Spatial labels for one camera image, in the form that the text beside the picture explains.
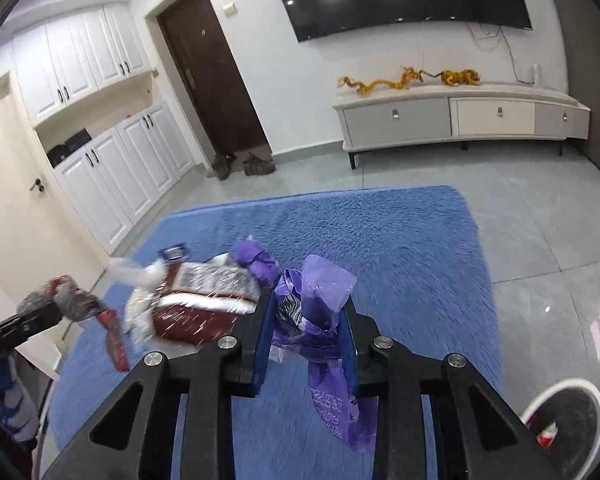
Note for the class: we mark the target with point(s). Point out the white grey television cabinet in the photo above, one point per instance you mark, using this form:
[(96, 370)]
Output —
[(400, 120)]

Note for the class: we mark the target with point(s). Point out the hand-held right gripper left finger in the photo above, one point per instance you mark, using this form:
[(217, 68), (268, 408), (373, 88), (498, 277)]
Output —
[(261, 345)]

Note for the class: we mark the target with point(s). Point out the white upper wall cabinets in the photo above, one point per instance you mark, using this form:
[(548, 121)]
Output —
[(75, 65)]

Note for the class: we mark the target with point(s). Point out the purple wrapper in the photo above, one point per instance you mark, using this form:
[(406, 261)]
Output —
[(257, 262)]

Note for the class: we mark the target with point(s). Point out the small blue packet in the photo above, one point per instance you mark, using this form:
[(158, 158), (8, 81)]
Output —
[(174, 253)]

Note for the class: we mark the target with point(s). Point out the blue shaggy rug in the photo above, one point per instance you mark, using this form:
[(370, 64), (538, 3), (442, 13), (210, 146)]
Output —
[(380, 240)]

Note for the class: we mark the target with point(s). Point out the white lower cabinets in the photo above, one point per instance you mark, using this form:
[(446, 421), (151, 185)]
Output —
[(125, 170)]

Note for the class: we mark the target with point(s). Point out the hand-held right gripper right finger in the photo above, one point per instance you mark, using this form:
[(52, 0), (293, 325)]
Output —
[(350, 355)]

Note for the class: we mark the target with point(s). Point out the long golden dragon ornament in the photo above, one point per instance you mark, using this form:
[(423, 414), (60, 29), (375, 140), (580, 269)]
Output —
[(380, 83)]

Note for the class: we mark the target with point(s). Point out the black items in cabinet niche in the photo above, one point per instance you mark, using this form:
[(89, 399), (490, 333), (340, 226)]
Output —
[(70, 145)]

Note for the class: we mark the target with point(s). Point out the clear white plastic wrapper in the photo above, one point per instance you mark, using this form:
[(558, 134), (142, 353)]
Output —
[(140, 275)]

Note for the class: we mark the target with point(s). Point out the purple printed plastic bag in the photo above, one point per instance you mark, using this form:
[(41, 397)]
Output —
[(325, 285)]

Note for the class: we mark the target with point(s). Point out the large red white snack bag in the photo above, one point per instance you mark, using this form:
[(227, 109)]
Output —
[(200, 320)]

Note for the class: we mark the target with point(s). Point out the wall light switch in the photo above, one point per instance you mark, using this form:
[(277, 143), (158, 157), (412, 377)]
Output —
[(229, 8)]

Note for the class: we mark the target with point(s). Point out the white-rimmed trash bin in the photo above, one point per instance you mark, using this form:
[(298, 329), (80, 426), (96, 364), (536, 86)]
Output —
[(575, 410)]

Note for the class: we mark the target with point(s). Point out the short golden dragon ornament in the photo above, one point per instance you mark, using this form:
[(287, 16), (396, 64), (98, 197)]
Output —
[(460, 78)]

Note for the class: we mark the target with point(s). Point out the beige room door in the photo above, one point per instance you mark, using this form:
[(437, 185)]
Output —
[(20, 240)]

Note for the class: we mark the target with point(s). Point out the grey refrigerator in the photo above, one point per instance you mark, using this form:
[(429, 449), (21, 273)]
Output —
[(595, 85)]

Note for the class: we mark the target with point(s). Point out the red silver snack wrapper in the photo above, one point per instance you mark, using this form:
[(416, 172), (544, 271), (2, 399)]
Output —
[(72, 300)]

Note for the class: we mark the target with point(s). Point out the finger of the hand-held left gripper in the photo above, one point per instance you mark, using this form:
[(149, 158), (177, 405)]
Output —
[(25, 324)]

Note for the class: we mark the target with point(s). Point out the dark brown entrance door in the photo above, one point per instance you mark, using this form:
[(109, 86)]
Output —
[(215, 70)]

